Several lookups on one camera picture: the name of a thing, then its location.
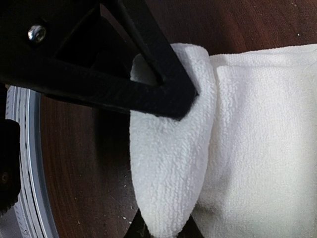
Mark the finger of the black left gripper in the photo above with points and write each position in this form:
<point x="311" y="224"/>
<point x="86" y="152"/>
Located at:
<point x="68" y="51"/>

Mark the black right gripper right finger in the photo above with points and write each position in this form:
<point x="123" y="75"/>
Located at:
<point x="190" y="230"/>

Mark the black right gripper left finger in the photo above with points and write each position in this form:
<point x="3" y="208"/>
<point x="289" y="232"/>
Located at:
<point x="138" y="228"/>

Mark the white towel with blue emblem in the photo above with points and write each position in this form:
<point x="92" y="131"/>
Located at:
<point x="243" y="162"/>

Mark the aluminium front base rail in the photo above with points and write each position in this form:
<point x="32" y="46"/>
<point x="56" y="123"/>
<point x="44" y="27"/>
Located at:
<point x="33" y="210"/>

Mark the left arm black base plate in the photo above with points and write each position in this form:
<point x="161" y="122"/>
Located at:
<point x="10" y="183"/>

